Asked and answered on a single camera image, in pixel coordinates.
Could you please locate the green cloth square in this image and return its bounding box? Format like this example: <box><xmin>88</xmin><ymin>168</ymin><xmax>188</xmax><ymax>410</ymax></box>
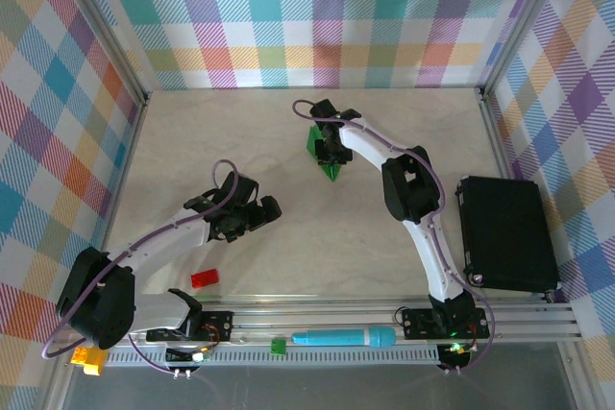
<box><xmin>306</xmin><ymin>124</ymin><xmax>356</xmax><ymax>183</ymax></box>

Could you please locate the red toy brick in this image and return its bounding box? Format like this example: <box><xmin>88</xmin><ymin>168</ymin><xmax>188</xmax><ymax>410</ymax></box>
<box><xmin>190</xmin><ymin>269</ymin><xmax>220</xmax><ymax>290</ymax></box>

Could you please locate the small controller circuit board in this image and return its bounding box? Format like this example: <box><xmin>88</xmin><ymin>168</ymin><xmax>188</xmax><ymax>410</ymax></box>
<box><xmin>437</xmin><ymin>342</ymin><xmax>475</xmax><ymax>372</ymax></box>
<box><xmin>165</xmin><ymin>346</ymin><xmax>213</xmax><ymax>369</ymax></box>

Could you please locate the teal marker pen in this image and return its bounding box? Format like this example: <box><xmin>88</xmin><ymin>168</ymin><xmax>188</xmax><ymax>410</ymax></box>
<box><xmin>291</xmin><ymin>326</ymin><xmax>398</xmax><ymax>350</ymax></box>

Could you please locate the black case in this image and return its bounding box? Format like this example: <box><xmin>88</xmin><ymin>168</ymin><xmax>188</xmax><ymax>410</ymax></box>
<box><xmin>455</xmin><ymin>175</ymin><xmax>561</xmax><ymax>294</ymax></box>

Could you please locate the yellow toy brick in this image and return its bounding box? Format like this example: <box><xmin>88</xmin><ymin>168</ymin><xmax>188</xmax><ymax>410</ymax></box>
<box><xmin>70</xmin><ymin>346</ymin><xmax>111</xmax><ymax>376</ymax></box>

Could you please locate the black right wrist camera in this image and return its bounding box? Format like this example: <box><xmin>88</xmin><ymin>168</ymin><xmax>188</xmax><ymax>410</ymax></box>
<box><xmin>309</xmin><ymin>98</ymin><xmax>341</xmax><ymax>124</ymax></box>

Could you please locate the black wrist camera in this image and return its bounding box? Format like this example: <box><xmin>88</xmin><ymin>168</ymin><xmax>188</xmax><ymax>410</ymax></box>
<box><xmin>216</xmin><ymin>173</ymin><xmax>261</xmax><ymax>207</ymax></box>
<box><xmin>309</xmin><ymin>98</ymin><xmax>341</xmax><ymax>124</ymax></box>

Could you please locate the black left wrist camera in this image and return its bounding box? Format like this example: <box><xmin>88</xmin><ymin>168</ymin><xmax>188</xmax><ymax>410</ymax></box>
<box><xmin>216</xmin><ymin>173</ymin><xmax>261</xmax><ymax>207</ymax></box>

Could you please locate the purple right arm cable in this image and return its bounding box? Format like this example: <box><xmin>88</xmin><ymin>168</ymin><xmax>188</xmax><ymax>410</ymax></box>
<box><xmin>292</xmin><ymin>99</ymin><xmax>497</xmax><ymax>375</ymax></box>

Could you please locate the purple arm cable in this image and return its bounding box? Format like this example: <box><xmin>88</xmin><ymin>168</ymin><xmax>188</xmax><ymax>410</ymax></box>
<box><xmin>292</xmin><ymin>99</ymin><xmax>497</xmax><ymax>375</ymax></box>
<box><xmin>43</xmin><ymin>158</ymin><xmax>241</xmax><ymax>378</ymax></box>

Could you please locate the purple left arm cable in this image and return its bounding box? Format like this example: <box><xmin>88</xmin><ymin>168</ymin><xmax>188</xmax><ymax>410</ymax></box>
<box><xmin>43</xmin><ymin>158</ymin><xmax>241</xmax><ymax>378</ymax></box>

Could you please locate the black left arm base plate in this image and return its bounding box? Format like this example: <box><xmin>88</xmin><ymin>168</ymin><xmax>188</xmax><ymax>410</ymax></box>
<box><xmin>146</xmin><ymin>309</ymin><xmax>235</xmax><ymax>343</ymax></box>

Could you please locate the aluminium mounting rail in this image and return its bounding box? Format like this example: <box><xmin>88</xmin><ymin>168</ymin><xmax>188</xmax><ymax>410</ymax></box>
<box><xmin>52</xmin><ymin>294</ymin><xmax>580</xmax><ymax>349</ymax></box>

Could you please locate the grey slotted cable duct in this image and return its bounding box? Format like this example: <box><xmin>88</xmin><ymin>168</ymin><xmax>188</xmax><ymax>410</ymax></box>
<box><xmin>103</xmin><ymin>349</ymin><xmax>442</xmax><ymax>369</ymax></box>

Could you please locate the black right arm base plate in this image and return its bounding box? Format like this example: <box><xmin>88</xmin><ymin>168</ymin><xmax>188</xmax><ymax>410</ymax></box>
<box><xmin>401</xmin><ymin>306</ymin><xmax>491</xmax><ymax>340</ymax></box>

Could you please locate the aluminium frame post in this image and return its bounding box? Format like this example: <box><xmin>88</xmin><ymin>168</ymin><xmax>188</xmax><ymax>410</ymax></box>
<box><xmin>478</xmin><ymin>0</ymin><xmax>578</xmax><ymax>103</ymax></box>
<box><xmin>50</xmin><ymin>0</ymin><xmax>151</xmax><ymax>107</ymax></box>

